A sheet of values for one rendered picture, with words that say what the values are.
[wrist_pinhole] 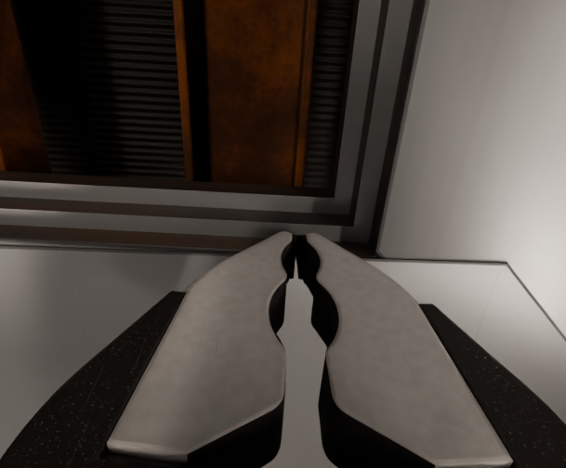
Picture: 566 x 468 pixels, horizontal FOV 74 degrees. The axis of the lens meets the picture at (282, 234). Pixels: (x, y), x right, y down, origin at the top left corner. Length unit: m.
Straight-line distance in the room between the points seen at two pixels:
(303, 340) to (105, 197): 0.10
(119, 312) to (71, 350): 0.03
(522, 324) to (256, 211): 0.12
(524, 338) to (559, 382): 0.03
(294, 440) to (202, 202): 0.13
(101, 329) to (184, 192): 0.07
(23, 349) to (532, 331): 0.21
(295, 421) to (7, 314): 0.13
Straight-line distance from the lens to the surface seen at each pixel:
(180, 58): 0.25
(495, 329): 0.18
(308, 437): 0.21
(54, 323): 0.18
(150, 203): 0.16
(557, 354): 0.20
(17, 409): 0.24
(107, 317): 0.17
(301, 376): 0.18
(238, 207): 0.15
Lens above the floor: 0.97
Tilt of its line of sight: 62 degrees down
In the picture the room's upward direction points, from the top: 179 degrees counter-clockwise
